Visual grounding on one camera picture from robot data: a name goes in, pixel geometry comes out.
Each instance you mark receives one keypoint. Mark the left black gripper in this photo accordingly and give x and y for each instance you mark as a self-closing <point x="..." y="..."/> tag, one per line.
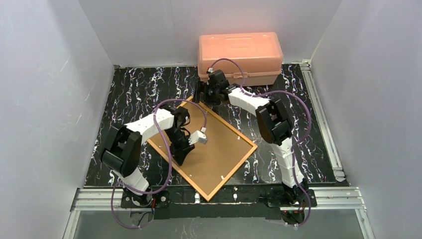
<point x="181" y="144"/>

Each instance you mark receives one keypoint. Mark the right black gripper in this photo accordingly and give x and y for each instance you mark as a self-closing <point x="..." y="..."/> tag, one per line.
<point x="207" y="91"/>

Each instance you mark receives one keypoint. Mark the brown cardboard backing board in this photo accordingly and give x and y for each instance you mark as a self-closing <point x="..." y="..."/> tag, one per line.
<point x="209" y="166"/>

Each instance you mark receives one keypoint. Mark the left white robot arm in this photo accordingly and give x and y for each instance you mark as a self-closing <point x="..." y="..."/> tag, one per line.
<point x="122" y="147"/>

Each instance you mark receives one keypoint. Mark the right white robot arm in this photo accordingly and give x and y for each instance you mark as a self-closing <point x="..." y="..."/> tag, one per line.
<point x="274" y="125"/>

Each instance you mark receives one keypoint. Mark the orange plastic storage box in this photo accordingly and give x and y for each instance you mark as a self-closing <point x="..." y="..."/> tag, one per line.
<point x="257" y="56"/>

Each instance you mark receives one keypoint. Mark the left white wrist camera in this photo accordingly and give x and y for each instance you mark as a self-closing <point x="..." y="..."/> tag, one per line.
<point x="198" y="137"/>

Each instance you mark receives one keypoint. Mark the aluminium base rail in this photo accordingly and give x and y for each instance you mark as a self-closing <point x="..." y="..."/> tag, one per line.
<point x="104" y="199"/>

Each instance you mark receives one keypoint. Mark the aluminium side rail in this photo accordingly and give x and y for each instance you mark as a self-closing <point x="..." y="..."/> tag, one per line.
<point x="332" y="152"/>

